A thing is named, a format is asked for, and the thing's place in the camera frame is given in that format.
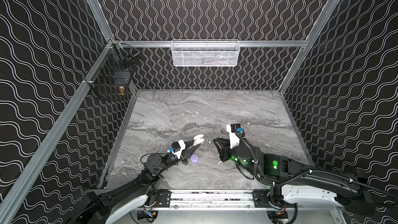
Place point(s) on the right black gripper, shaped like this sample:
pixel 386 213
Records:
pixel 227 149

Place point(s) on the beige earbud charging case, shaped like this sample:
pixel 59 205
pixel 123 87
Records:
pixel 199 139

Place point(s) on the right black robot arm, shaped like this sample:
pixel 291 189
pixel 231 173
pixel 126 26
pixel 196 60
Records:
pixel 351 191

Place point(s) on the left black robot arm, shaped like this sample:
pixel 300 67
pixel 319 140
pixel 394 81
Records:
pixel 109 207

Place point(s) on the purple round charging case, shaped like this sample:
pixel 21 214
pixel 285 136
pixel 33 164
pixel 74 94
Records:
pixel 194 158

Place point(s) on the brass knob in basket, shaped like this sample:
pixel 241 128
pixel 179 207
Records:
pixel 121 90

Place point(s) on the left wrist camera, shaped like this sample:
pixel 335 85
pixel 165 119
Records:
pixel 177 148

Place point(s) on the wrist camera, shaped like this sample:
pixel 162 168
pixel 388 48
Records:
pixel 232 129
pixel 177 148

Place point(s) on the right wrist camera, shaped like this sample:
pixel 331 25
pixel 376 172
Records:
pixel 232 129

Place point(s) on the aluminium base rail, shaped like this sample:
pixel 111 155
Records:
pixel 306 197

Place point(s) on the white wire mesh basket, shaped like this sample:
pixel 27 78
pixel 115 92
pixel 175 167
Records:
pixel 205 53

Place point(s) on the black wire basket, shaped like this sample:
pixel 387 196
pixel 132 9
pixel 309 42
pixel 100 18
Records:
pixel 116 69

